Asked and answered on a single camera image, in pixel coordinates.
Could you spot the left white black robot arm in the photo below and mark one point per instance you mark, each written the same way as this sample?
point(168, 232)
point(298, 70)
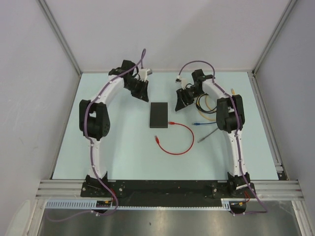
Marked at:
point(94, 119)

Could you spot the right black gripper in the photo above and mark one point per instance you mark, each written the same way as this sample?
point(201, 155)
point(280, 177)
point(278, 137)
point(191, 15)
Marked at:
point(182, 100)

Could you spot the black network switch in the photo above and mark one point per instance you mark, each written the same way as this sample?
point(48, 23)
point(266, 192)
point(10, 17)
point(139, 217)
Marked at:
point(158, 115)

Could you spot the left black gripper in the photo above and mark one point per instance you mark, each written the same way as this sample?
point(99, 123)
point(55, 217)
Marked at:
point(142, 93)

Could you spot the aluminium frame rail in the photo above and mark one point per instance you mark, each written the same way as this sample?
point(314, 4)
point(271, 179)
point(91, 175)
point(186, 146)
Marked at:
point(266, 190)

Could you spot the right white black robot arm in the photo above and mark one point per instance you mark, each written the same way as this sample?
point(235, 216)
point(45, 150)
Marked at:
point(230, 118)

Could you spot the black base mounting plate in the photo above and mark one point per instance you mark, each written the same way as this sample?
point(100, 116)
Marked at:
point(173, 193)

